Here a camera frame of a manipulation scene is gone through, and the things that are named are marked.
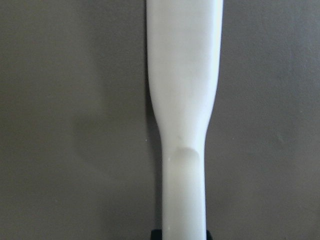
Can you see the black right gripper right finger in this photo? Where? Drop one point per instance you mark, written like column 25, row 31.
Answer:
column 208, row 235

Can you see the white brush with dark bristles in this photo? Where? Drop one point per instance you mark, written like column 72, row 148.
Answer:
column 183, row 60

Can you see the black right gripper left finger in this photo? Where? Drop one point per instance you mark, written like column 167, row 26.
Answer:
column 156, row 234

